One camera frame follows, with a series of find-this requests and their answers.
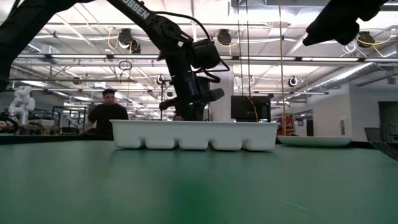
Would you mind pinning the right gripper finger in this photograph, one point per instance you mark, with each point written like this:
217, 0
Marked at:
335, 31

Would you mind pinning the white plastic cutlery tray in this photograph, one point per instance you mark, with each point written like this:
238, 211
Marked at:
192, 133

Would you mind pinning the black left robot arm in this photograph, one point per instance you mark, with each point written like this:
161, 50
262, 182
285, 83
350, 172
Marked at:
161, 29

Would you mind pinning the black monitor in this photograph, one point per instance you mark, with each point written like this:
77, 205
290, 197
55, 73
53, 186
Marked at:
245, 109

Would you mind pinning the green table mat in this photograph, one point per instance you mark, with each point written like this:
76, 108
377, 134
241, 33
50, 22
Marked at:
199, 193

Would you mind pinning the red object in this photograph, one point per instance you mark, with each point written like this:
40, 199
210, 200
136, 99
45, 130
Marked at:
289, 123

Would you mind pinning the dark grey door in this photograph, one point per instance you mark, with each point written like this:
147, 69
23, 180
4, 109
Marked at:
388, 112

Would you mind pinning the white round plate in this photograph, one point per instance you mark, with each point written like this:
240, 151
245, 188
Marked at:
314, 141

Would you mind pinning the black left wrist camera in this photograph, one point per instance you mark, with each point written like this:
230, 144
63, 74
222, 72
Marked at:
205, 54

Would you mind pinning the silver ventilation duct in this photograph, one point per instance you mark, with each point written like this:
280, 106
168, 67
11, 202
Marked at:
31, 46
351, 73

